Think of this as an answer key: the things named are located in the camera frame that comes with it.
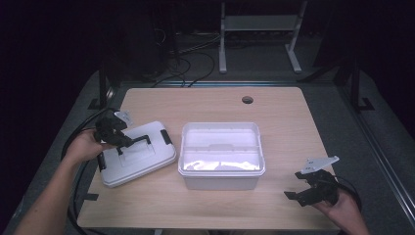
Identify white box lid black handle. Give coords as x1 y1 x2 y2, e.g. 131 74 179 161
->
97 120 178 189

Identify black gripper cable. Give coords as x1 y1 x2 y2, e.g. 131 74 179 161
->
336 175 364 212
60 108 114 235

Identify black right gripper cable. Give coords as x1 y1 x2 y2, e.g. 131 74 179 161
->
336 175 364 212

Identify person's right hand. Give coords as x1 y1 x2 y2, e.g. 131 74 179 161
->
314 189 370 235

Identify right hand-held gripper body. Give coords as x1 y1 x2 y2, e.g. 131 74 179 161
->
295 156 341 208

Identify person's left hand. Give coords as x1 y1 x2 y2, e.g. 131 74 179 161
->
63 128 114 165

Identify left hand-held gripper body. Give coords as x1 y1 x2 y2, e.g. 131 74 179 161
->
94 110 134 147

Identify black floor cables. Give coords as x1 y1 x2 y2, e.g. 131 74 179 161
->
151 32 223 88

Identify black frame post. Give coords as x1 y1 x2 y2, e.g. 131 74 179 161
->
87 62 115 113
349 62 376 113

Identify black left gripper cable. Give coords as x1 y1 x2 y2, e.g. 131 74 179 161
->
60 108 114 235

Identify white metal stand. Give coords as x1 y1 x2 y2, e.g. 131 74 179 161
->
218 0 308 74

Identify white plastic storage box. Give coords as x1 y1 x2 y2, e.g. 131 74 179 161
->
176 121 266 191

